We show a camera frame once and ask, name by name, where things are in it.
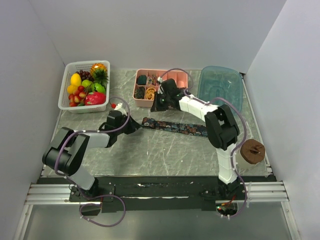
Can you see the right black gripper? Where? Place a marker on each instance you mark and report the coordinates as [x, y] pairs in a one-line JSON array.
[[156, 107]]

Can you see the rolled yellow tie left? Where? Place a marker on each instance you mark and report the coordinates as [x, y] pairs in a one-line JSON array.
[[150, 93]]

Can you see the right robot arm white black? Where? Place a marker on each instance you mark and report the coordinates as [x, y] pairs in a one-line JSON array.
[[222, 129]]

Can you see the pink compartment organizer box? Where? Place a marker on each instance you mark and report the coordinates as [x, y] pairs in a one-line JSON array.
[[180, 78]]

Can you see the pink dragon fruit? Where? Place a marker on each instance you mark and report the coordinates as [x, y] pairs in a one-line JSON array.
[[94, 98]]

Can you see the dark purple grapes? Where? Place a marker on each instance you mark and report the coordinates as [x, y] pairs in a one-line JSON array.
[[85, 75]]

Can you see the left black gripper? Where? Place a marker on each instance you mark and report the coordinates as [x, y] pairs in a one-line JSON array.
[[134, 126]]

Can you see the yellow lemon upper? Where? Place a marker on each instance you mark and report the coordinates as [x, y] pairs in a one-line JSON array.
[[76, 79]]

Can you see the rolled dark patterned tie left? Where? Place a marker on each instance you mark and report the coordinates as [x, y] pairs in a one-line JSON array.
[[139, 93]]

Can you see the yellow lemon lower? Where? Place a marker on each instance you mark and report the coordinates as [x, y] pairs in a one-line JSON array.
[[71, 88]]

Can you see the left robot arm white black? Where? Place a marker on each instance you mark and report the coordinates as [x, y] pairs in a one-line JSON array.
[[66, 151]]

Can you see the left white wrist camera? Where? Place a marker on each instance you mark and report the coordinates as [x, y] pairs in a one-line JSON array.
[[118, 107]]

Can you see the yellow lemon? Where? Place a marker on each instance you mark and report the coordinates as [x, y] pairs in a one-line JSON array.
[[71, 88], [76, 79]]

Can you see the light green pear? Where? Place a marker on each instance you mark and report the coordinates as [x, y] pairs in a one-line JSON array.
[[86, 83]]

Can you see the brown lidded white cup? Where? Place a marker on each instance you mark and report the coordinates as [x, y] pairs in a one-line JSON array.
[[250, 154]]

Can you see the red cherry bunch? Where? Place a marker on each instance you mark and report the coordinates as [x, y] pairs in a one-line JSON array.
[[77, 99]]

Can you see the rolled colourful dotted tie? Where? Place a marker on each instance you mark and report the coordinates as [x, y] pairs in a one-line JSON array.
[[151, 80]]

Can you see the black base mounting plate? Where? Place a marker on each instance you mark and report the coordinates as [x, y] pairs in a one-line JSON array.
[[146, 193]]

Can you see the dark floral patterned necktie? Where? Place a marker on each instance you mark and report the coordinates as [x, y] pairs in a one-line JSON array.
[[175, 127]]

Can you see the orange pineapple with leaves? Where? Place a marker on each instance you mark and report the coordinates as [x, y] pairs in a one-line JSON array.
[[99, 73]]

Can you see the aluminium rail frame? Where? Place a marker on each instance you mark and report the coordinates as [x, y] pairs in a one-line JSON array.
[[55, 191]]

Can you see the white plastic fruit basket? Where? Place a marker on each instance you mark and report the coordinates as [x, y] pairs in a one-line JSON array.
[[70, 69]]

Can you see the teal translucent plastic tub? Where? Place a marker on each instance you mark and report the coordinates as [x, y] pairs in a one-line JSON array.
[[223, 82]]

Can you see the rolled dark green tie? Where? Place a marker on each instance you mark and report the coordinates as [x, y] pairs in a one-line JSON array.
[[141, 80]]

